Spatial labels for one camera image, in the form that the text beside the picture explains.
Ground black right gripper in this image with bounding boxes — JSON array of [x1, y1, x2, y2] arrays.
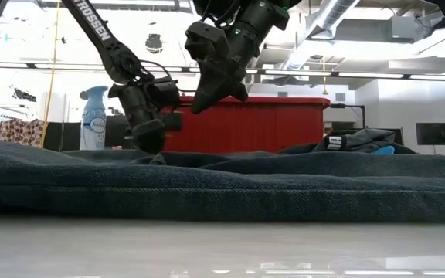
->
[[189, 53, 250, 115]]

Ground black garment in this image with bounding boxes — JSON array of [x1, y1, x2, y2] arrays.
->
[[0, 137, 445, 225]]

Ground dark grey garment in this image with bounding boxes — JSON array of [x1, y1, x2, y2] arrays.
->
[[314, 128, 398, 154]]

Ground blue garment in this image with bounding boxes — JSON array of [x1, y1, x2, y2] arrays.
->
[[371, 145, 396, 156]]

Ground red plastic laundry basket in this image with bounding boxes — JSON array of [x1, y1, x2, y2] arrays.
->
[[162, 95, 331, 154]]

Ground light blue air freshener bottle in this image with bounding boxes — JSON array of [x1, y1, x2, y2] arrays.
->
[[79, 85, 109, 151]]

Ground black ceiling dome device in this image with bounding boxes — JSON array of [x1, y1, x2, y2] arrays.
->
[[144, 33, 165, 55]]

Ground black partition panel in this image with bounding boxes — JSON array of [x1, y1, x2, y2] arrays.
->
[[42, 121, 81, 152]]

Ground brown dotted cloth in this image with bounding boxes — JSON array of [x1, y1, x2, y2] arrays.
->
[[0, 118, 46, 148]]

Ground small black monitor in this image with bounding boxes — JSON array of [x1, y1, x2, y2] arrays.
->
[[415, 122, 445, 147]]

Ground smooth silver ventilation duct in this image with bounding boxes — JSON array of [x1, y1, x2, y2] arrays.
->
[[282, 0, 361, 71]]

